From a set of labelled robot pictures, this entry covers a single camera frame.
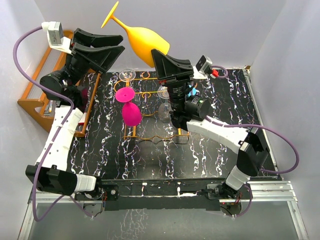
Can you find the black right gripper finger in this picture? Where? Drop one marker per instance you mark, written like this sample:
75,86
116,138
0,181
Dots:
165,67
181,63

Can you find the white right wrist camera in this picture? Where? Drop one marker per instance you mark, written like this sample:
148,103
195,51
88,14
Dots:
204,68

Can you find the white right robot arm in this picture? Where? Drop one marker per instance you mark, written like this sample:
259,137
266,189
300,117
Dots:
191,113

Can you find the pink plastic wine glass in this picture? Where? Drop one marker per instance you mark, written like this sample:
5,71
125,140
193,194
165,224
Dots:
131,113

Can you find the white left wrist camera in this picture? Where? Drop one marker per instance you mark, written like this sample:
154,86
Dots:
55,36

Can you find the gold wire wine glass rack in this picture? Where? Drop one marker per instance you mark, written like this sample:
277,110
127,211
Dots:
147,94

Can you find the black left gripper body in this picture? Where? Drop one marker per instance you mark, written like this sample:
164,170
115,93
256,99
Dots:
76,68

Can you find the orange plastic wine glass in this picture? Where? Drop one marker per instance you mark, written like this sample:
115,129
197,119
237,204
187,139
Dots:
142,40

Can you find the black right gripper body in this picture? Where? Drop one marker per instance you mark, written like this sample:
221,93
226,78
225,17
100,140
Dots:
177,88

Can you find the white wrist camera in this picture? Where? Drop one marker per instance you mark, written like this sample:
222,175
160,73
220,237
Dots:
204,68
55,36

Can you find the orange wooden tiered shelf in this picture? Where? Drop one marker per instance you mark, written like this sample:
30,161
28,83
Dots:
35,102

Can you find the clear wine glass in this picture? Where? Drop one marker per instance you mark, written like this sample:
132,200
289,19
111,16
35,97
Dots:
165,108
127,76

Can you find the small red white box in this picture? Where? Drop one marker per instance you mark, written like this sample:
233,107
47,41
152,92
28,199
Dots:
82,120

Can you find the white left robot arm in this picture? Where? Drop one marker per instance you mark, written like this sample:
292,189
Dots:
49,172

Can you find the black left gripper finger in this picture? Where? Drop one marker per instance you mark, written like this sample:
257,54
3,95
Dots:
95,40
99,59

